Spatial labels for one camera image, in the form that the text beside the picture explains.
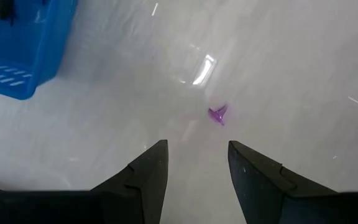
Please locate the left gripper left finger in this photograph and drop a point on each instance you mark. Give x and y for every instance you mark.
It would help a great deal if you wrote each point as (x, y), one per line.
(104, 208)

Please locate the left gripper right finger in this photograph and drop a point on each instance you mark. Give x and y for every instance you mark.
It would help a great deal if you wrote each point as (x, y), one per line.
(291, 205)

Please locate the purple witch hat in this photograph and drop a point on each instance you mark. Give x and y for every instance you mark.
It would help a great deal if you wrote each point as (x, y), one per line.
(217, 115)

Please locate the black plastic spider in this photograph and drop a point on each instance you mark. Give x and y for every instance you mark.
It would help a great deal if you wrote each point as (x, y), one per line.
(2, 11)

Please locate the blue plastic basket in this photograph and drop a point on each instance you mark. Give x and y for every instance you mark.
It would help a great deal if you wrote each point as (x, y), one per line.
(42, 46)

